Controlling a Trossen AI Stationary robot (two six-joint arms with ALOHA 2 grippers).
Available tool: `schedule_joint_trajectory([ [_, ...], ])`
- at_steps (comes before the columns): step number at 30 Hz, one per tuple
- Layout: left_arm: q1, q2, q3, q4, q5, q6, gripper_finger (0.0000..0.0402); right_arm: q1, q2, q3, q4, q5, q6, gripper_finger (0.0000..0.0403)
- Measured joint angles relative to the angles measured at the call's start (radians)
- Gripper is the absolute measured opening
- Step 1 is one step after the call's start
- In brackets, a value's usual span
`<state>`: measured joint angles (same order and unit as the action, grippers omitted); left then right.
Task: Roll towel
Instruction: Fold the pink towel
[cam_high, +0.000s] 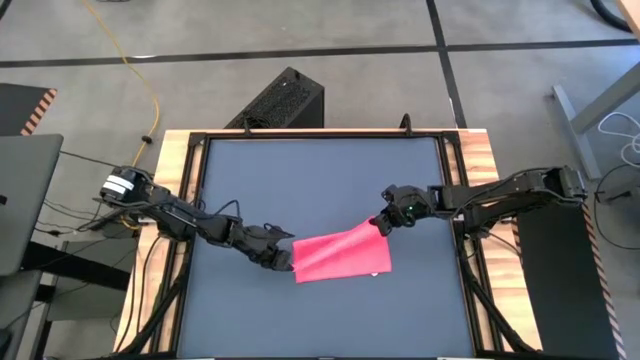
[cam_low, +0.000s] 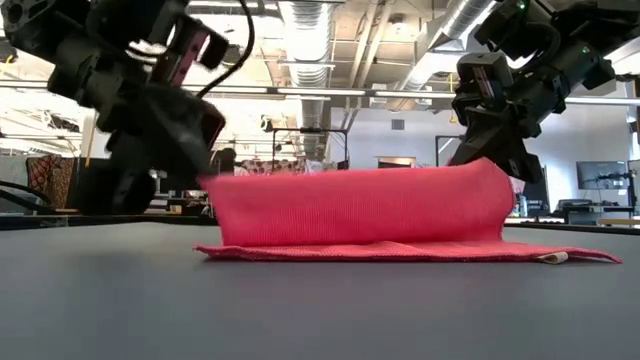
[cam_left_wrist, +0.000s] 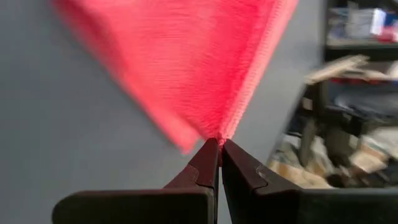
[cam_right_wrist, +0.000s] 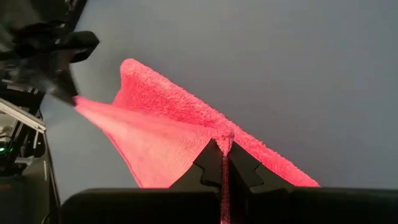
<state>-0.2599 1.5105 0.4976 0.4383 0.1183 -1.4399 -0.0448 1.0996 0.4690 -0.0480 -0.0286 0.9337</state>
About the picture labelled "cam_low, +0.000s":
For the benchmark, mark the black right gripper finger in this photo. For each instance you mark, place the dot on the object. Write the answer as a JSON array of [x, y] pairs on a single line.
[[480, 140], [525, 160]]

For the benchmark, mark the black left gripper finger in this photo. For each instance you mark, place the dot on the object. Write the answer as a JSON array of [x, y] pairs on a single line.
[[170, 135]]

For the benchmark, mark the pink terry towel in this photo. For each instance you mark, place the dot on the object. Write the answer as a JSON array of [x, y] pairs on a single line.
[[350, 210]]

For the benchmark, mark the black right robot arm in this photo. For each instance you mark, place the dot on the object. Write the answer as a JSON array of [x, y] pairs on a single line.
[[575, 55]]

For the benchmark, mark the person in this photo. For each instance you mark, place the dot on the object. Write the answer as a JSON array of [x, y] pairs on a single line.
[[226, 159]]

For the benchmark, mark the black computer monitor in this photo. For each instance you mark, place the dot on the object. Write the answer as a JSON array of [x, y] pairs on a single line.
[[600, 175]]

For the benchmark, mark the patterned fabric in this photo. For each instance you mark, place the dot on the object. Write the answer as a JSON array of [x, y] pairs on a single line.
[[50, 180]]

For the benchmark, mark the black metal rack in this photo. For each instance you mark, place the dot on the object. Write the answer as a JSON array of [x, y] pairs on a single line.
[[310, 130]]

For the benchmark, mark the long ceiling light strip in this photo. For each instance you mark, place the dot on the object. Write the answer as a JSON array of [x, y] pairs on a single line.
[[320, 92]]

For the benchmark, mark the blue-grey table mat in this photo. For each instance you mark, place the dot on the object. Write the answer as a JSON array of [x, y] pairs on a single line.
[[320, 310]]

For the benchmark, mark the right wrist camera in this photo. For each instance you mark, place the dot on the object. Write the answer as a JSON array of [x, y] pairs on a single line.
[[485, 80]]

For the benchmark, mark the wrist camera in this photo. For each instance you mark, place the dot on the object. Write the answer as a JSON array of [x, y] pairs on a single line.
[[485, 80], [215, 50]]

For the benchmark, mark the wall vent grille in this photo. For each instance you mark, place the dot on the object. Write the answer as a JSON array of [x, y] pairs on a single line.
[[397, 124]]

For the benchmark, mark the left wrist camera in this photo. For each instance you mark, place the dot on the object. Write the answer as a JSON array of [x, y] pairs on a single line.
[[215, 50]]

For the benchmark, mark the silver ventilation duct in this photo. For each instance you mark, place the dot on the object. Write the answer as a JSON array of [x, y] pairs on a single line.
[[307, 50], [460, 20]]

